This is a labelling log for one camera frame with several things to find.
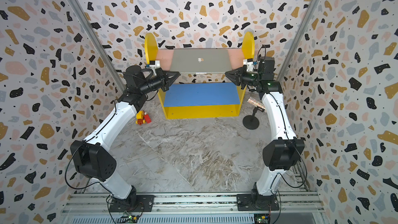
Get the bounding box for green circuit board left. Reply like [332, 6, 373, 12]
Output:
[119, 215, 139, 224]

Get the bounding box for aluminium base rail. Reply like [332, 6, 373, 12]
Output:
[60, 191, 328, 224]

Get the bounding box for yellow shelf pink blue boards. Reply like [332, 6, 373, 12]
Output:
[144, 32, 255, 119]

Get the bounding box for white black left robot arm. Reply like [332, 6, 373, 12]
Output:
[70, 65, 180, 209]

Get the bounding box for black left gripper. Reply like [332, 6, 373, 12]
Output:
[139, 69, 179, 96]

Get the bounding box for green circuit board right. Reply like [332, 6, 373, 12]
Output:
[254, 214, 271, 224]

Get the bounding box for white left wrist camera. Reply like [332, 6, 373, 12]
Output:
[146, 60, 161, 69]

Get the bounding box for silver laptop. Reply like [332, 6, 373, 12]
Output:
[170, 49, 232, 74]

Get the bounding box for green circuit board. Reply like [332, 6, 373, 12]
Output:
[119, 215, 139, 224]
[254, 214, 271, 224]

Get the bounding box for grey metal corner profile right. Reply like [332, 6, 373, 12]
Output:
[277, 0, 319, 82]

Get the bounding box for grey metal corner profile left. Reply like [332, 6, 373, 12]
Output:
[67, 0, 125, 91]

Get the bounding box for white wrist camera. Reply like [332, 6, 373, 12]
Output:
[243, 59, 257, 72]
[146, 60, 161, 69]

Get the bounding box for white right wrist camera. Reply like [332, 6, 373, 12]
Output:
[243, 59, 257, 72]

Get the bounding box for grey metal corner profile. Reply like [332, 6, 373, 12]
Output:
[277, 0, 319, 82]
[67, 0, 125, 91]

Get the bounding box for glitter microphone on black stand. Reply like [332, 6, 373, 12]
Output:
[243, 97, 266, 130]

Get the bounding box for red yellow toy block vehicle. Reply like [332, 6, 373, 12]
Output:
[135, 111, 152, 125]

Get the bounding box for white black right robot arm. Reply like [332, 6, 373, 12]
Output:
[225, 57, 305, 211]

